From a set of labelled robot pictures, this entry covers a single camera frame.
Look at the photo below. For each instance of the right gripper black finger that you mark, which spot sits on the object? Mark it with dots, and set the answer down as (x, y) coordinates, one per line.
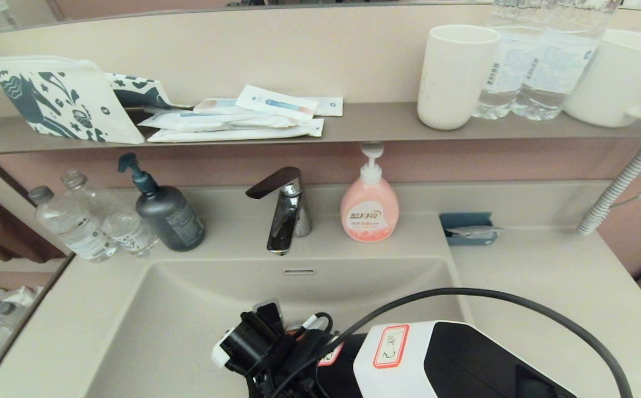
(249, 322)
(270, 318)

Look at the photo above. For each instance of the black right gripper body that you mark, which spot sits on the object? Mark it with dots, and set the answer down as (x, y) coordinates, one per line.
(259, 351)

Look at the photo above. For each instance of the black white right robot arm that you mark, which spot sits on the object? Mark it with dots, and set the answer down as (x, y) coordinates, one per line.
(464, 365)

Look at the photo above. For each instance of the beige sink basin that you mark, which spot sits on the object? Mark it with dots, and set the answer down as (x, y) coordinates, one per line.
(176, 320)

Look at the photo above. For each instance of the chrome faucet body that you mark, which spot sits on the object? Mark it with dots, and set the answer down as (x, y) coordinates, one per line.
(290, 218)

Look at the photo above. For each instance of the dark grey pump bottle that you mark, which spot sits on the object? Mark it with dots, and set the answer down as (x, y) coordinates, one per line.
(168, 218)

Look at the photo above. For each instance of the pink hand soap pump bottle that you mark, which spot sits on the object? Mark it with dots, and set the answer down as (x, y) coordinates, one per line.
(370, 213)

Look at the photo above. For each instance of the clear bottle blue patterned label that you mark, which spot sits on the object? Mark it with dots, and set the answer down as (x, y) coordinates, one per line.
(126, 229)

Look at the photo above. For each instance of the clear water bottle grey cap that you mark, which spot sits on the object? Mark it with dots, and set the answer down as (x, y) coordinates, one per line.
(74, 226)

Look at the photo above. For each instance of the white sachet blue stripe print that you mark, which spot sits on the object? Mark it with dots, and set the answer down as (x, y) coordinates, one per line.
(276, 103)

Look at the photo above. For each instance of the blue soap tray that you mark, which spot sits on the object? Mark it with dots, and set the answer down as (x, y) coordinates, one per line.
(464, 220)

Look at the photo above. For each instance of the pinkish white sachet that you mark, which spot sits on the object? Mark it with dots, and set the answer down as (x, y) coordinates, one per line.
(218, 105)

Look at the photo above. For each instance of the small white flat sachet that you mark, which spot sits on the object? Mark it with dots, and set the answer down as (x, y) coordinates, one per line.
(328, 106)

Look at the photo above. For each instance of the clear plastic wrapped item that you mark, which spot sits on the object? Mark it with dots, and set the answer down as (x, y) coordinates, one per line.
(478, 232)

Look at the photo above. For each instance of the small white blue-print pouch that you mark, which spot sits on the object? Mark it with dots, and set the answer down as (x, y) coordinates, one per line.
(137, 91)

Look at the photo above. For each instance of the large white blue-print pouch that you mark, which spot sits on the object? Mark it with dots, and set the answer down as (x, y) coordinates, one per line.
(60, 99)

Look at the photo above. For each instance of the white plastic tumbler cup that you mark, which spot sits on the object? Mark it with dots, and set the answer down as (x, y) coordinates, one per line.
(453, 77)

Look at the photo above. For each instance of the clear water bottle white label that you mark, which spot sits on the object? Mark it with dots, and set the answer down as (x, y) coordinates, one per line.
(511, 66)
(561, 66)

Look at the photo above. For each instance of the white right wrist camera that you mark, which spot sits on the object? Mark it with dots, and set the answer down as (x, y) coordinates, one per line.
(220, 356)

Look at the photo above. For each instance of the grey wall shelf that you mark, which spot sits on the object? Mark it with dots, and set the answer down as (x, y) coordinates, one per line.
(375, 124)

